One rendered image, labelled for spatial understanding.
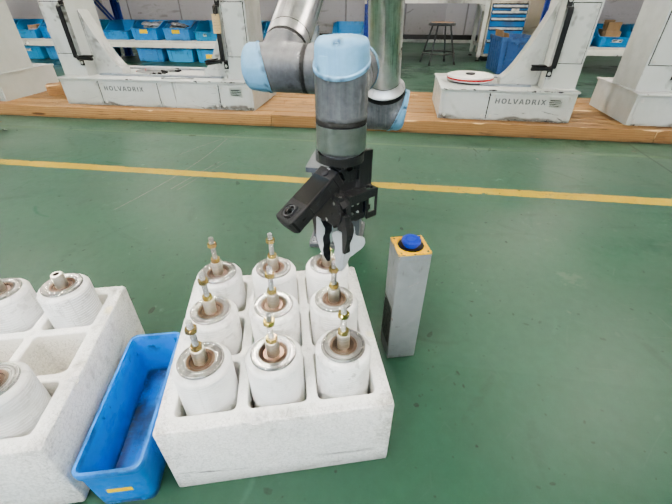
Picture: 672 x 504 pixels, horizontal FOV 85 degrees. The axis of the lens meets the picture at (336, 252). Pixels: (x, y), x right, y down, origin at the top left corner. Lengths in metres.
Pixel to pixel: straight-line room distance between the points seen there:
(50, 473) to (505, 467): 0.79
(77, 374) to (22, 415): 0.10
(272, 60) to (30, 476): 0.77
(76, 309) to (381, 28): 0.91
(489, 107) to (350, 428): 2.30
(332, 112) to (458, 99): 2.15
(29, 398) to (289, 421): 0.41
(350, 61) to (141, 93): 2.72
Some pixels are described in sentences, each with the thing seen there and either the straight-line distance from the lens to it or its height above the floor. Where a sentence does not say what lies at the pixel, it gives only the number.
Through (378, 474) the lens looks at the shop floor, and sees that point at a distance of 0.82.
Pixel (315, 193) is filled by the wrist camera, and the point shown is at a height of 0.50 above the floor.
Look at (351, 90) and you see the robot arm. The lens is 0.53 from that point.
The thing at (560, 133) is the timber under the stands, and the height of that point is 0.04.
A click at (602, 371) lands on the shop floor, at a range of 1.13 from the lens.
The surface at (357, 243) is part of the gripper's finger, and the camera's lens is 0.65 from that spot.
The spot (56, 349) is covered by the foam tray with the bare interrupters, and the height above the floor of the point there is 0.14.
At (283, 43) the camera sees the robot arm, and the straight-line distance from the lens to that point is 0.68.
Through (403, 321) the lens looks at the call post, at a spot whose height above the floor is 0.13.
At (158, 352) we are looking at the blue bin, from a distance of 0.97.
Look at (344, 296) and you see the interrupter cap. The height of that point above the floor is 0.25.
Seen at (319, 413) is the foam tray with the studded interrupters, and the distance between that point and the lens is 0.66.
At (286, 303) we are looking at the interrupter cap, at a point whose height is 0.25.
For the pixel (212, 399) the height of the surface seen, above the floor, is 0.21.
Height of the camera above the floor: 0.74
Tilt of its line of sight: 35 degrees down
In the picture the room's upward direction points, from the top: straight up
